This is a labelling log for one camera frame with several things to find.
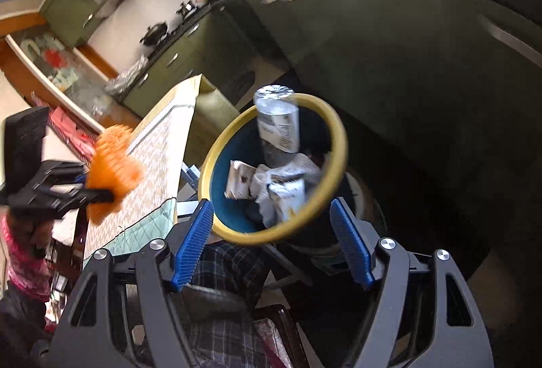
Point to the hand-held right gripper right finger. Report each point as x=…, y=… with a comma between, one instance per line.
x=351, y=245

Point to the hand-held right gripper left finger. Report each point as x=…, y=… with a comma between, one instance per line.
x=192, y=245

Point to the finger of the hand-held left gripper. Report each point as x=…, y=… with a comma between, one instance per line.
x=95, y=194
x=81, y=180

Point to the orange foam fruit net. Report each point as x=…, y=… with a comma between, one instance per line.
x=114, y=173

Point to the yellow-rimmed trash bin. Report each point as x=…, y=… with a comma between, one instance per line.
x=335, y=131

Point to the clear plastic bottle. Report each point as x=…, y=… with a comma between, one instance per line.
x=277, y=126

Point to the person's left hand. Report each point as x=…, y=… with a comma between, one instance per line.
x=27, y=230

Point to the patterned tablecloth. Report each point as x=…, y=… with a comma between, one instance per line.
x=156, y=164

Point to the plaid cloth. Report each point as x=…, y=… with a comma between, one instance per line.
x=224, y=308

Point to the white printed wrapper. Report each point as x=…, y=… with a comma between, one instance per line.
x=239, y=179
x=288, y=196

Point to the clear plastic bag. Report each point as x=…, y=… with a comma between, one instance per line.
x=127, y=75

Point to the green kitchen cabinet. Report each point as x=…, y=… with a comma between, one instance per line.
x=182, y=63

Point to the black wok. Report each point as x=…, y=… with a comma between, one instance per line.
x=154, y=35

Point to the dark green counter cabinet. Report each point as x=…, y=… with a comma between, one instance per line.
x=402, y=54

